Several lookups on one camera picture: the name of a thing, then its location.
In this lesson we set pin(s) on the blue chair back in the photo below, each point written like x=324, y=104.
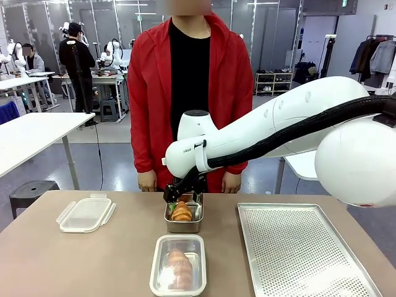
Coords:
x=7, y=111

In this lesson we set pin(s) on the golden croissant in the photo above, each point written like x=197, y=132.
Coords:
x=180, y=269
x=182, y=213

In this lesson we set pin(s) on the seated person in grey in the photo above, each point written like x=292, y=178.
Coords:
x=34, y=65

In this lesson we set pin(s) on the white background desk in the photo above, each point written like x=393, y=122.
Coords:
x=108, y=77
x=21, y=82

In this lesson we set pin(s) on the black bag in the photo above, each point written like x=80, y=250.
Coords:
x=304, y=72

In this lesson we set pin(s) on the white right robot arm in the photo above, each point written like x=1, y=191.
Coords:
x=278, y=117

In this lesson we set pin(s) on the person's right hand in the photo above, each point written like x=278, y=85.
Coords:
x=148, y=182

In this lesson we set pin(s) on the black plastic stool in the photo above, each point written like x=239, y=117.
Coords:
x=34, y=188

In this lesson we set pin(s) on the wooden shoe rack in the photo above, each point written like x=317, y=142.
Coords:
x=273, y=83

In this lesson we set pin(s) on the person in black clothes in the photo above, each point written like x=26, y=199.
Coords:
x=75, y=62

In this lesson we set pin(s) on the white side table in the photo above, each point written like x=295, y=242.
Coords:
x=31, y=133

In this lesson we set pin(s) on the person in red jacket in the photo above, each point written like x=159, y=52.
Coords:
x=148, y=92

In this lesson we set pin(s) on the clear plastic clip lid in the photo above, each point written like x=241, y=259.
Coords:
x=85, y=215

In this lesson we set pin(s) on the white table behind arm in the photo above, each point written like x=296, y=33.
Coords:
x=301, y=167

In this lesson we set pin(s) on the clear lidded plastic container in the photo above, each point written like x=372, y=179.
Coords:
x=165, y=246

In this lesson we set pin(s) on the person's left hand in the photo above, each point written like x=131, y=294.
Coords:
x=232, y=183

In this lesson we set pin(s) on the person's right forearm red sleeve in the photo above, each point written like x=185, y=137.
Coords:
x=140, y=148

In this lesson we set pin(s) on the rectangular steel container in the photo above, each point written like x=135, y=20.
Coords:
x=196, y=278
x=182, y=227

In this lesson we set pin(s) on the dark hanging jacket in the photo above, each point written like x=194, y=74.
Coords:
x=362, y=60

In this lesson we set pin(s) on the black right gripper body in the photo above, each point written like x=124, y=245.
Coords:
x=195, y=182

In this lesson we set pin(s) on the grey metal stool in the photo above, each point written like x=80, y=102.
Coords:
x=109, y=109

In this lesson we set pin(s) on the person's left forearm red sleeve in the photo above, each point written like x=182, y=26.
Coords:
x=237, y=165

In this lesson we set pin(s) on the grey blue hanging jacket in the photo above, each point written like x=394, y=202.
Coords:
x=383, y=57

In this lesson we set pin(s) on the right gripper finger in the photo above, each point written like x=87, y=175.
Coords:
x=198, y=197
x=171, y=193

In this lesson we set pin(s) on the perforated metal baking tray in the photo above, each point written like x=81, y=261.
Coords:
x=294, y=247

